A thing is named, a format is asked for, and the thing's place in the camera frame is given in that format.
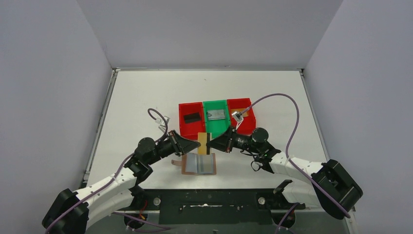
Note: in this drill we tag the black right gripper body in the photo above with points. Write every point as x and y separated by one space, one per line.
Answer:
242 142

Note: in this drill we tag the green middle bin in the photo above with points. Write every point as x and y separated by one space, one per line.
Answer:
216 127

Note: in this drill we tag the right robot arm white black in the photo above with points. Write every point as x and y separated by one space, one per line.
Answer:
319 174

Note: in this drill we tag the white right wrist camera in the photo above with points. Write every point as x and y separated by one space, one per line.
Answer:
239 119

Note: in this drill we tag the right red bin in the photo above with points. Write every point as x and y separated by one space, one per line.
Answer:
249 123

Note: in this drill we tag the left red bin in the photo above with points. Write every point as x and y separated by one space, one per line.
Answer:
190 131

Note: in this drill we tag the red bin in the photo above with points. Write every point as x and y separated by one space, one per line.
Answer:
190 131
249 123

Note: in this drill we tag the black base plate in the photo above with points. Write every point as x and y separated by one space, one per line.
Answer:
208 206

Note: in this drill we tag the silver grey card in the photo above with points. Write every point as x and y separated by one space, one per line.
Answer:
215 114

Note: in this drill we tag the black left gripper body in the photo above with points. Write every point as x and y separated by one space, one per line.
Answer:
176 142

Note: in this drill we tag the orange gold card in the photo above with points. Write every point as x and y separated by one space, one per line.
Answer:
240 111

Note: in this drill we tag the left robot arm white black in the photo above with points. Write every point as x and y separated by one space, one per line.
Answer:
73 212

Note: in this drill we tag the gold credit card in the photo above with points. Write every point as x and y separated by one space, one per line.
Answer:
203 139

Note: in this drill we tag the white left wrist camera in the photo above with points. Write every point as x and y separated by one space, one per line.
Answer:
162 123

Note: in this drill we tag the aluminium frame rail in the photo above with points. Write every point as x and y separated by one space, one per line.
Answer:
335 201

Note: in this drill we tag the brown leather card holder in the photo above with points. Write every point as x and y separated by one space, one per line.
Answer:
197 164

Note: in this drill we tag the black card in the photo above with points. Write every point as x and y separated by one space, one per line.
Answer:
191 118

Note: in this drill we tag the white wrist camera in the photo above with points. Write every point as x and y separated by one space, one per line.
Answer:
162 123
239 119

